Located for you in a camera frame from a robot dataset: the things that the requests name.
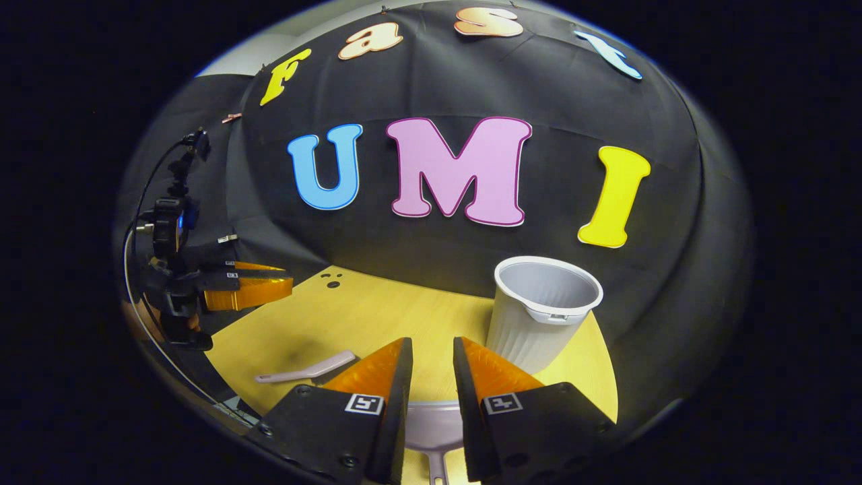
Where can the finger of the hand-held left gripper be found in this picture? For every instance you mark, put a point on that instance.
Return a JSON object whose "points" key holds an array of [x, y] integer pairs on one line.
{"points": [[259, 270], [249, 293]]}

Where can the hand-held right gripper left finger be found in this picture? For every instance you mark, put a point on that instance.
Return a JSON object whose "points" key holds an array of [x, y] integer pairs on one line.
{"points": [[397, 404]]}

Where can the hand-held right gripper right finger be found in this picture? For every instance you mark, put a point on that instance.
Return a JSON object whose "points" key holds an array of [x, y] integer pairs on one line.
{"points": [[465, 404]]}

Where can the small pale pink broom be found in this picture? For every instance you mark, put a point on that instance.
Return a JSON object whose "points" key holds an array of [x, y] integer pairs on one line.
{"points": [[316, 369]]}

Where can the white ribbed garbage bin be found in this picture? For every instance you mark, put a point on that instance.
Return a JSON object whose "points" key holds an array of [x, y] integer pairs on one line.
{"points": [[532, 316]]}

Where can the yellow wooden desktop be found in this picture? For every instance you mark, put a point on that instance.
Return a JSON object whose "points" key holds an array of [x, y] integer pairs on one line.
{"points": [[404, 310]]}

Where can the small white cloth clip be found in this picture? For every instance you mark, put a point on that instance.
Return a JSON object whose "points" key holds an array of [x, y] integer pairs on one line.
{"points": [[227, 238]]}

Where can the small red cloth clip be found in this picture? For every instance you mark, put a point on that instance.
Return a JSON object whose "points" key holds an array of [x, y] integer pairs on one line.
{"points": [[231, 118]]}

